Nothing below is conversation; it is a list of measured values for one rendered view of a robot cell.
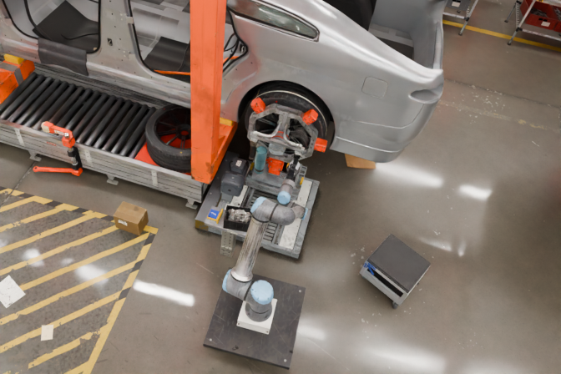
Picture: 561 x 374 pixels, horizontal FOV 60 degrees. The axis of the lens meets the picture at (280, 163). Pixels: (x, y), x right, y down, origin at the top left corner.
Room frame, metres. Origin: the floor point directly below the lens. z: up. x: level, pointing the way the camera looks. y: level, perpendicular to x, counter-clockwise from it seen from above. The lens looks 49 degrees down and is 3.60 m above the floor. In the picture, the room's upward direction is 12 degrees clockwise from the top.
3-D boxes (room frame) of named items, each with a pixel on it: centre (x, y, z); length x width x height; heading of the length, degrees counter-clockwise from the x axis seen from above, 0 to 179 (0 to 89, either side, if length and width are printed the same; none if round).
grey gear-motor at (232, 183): (2.67, 0.35, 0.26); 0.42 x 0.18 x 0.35; 174
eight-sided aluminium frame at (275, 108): (2.71, 0.03, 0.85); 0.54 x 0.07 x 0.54; 84
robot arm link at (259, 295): (1.47, -0.04, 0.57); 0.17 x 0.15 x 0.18; 73
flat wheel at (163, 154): (2.89, 0.88, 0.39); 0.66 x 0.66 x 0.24
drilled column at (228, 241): (2.08, 0.28, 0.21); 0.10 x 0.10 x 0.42; 84
